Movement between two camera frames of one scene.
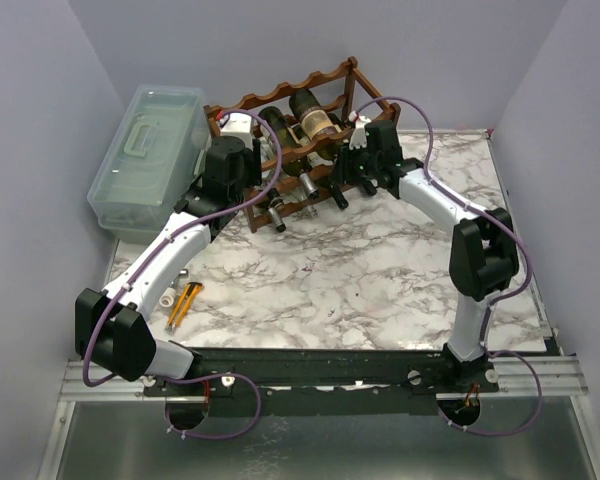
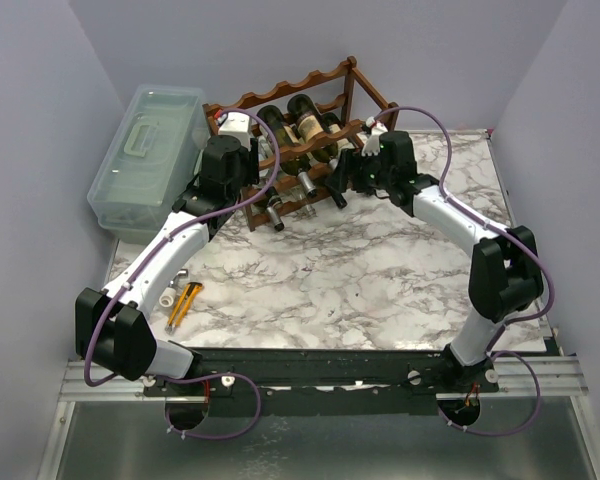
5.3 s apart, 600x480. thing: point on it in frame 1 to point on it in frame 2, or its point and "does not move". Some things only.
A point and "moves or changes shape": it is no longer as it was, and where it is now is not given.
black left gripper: (252, 159) does not move
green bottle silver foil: (279, 127) does not move
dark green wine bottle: (343, 174) moves or changes shape
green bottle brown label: (275, 204) does not move
